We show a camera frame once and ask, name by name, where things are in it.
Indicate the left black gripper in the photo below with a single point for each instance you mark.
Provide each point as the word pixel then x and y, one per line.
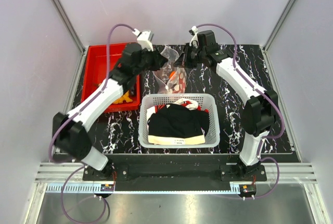
pixel 158 60

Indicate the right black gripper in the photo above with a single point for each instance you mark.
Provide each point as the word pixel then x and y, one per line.
pixel 183 60

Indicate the clear zip top bag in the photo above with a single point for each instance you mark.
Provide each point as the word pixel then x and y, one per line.
pixel 178 82

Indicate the yellow fake food pile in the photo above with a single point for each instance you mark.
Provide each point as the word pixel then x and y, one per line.
pixel 125 98

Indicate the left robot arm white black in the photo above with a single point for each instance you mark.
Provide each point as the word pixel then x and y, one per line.
pixel 70 130

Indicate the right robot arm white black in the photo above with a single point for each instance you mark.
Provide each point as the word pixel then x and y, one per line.
pixel 260 105

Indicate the red white cloth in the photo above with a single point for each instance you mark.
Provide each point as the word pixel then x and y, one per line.
pixel 188 103

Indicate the white perforated plastic basket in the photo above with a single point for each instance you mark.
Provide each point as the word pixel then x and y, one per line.
pixel 205 101

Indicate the black cloth in basket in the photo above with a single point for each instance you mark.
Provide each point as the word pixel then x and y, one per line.
pixel 177 121

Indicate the red plastic bin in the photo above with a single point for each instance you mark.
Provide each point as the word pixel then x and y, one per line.
pixel 95 73

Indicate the beige cloth with label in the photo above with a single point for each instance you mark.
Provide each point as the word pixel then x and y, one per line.
pixel 159 140

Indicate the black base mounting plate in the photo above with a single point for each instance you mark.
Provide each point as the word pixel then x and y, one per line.
pixel 180 172

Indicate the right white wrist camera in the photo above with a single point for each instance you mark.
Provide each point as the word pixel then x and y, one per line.
pixel 194 40

